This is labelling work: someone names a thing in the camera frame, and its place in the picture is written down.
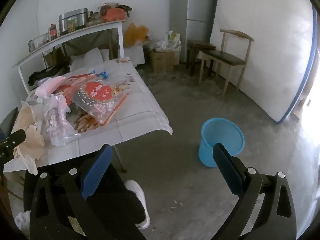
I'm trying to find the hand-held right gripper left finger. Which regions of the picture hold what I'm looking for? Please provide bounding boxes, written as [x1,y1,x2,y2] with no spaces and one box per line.
[29,144,148,240]

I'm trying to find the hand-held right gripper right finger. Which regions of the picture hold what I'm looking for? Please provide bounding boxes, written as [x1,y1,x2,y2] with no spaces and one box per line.
[212,142,297,240]

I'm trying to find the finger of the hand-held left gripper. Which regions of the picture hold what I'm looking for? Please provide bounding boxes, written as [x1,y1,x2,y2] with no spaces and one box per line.
[4,129,26,147]

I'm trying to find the blue plastic wastebasket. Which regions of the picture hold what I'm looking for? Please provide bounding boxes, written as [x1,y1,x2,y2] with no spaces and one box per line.
[198,117,245,168]

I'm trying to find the clear plastic bag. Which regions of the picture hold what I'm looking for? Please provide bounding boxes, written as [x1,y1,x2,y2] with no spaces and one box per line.
[44,95,82,147]

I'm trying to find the pink mesh sponge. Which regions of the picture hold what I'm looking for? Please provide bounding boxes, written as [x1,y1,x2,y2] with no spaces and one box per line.
[34,76,67,98]

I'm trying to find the red printed snack bag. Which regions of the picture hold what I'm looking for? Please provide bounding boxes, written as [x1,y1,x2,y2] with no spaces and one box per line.
[54,73,130,132]

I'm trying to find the beige crumpled paper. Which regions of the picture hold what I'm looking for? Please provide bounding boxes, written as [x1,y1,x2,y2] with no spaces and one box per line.
[12,102,45,175]

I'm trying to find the table metal leg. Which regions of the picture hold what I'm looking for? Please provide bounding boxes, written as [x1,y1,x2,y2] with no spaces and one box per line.
[112,145,127,173]

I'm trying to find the person's black trouser leg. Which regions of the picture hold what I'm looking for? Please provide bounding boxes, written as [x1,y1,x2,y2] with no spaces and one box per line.
[24,160,147,240]

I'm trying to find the person's white shoe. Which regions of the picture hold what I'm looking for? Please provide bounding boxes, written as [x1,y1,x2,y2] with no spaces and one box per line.
[124,179,151,229]

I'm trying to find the pale floor scraps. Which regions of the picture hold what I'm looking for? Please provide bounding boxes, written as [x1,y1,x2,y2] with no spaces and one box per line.
[169,199,181,212]

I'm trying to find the black cloth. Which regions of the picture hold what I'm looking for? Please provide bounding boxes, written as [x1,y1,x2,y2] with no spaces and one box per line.
[28,64,70,85]

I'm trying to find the white printed tablecloth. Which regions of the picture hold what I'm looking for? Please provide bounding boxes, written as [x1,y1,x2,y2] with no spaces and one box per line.
[4,56,173,173]

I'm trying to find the small brown cardboard box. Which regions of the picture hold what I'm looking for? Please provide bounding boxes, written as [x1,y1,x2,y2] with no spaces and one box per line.
[44,47,65,67]

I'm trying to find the white crumpled tissue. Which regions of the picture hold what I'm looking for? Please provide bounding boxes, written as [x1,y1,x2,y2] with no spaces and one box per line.
[15,210,32,233]

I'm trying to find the clear glass container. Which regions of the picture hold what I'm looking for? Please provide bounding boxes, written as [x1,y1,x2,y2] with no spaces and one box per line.
[28,33,50,53]

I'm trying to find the white framed desk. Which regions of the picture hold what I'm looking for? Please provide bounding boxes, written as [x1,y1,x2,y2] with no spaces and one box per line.
[12,19,127,93]

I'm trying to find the wooden chair with dark seat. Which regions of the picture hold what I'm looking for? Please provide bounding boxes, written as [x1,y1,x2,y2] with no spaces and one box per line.
[199,29,255,99]

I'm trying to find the white mattress with blue edge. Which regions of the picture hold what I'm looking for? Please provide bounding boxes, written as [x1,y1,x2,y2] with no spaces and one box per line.
[210,0,318,124]

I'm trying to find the white box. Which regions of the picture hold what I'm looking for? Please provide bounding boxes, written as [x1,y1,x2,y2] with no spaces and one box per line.
[125,45,145,67]

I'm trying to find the metal pot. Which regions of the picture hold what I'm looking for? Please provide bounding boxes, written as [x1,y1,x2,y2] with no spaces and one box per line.
[58,8,89,34]

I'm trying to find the dark wooden stool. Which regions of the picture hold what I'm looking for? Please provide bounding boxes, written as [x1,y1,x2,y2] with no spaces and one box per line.
[186,39,217,77]

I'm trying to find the orange plastic bag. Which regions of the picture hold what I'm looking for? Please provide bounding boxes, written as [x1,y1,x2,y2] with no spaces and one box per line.
[124,22,152,48]

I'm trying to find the red plastic bag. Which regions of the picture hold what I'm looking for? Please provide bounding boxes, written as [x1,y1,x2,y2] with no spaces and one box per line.
[101,7,125,22]

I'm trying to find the grey refrigerator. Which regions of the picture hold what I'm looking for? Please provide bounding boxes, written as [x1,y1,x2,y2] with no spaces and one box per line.
[170,0,220,63]

